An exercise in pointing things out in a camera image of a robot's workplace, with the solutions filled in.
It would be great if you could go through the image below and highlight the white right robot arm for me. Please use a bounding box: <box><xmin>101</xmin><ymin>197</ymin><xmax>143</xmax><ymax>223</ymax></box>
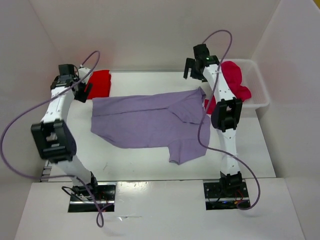
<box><xmin>183</xmin><ymin>43</ymin><xmax>243</xmax><ymax>197</ymax></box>

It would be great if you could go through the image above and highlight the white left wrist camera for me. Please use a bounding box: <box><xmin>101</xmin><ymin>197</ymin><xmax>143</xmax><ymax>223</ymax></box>
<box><xmin>77</xmin><ymin>65</ymin><xmax>92</xmax><ymax>84</ymax></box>

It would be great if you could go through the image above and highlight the lilac t shirt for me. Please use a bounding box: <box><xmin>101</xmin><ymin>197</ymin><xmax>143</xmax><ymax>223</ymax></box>
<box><xmin>91</xmin><ymin>87</ymin><xmax>211</xmax><ymax>165</ymax></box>

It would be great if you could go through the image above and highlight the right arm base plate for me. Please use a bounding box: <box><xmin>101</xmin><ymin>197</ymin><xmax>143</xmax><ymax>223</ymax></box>
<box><xmin>203</xmin><ymin>180</ymin><xmax>251</xmax><ymax>211</ymax></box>

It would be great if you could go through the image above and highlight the red t shirt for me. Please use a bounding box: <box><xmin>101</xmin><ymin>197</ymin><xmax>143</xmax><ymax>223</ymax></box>
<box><xmin>87</xmin><ymin>70</ymin><xmax>112</xmax><ymax>100</ymax></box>

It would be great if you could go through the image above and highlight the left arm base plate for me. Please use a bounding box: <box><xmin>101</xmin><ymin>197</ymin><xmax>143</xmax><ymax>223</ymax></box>
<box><xmin>67</xmin><ymin>181</ymin><xmax>118</xmax><ymax>213</ymax></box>

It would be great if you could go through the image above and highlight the white plastic basket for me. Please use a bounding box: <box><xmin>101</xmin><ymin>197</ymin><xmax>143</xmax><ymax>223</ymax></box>
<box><xmin>232</xmin><ymin>59</ymin><xmax>270</xmax><ymax>110</ymax></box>

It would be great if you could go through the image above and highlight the magenta t shirt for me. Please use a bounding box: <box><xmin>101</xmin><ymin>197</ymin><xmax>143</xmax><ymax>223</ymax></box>
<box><xmin>203</xmin><ymin>61</ymin><xmax>252</xmax><ymax>115</ymax></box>

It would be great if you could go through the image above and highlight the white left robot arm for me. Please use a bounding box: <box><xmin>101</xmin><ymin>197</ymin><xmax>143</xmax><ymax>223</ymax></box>
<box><xmin>30</xmin><ymin>64</ymin><xmax>98</xmax><ymax>200</ymax></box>

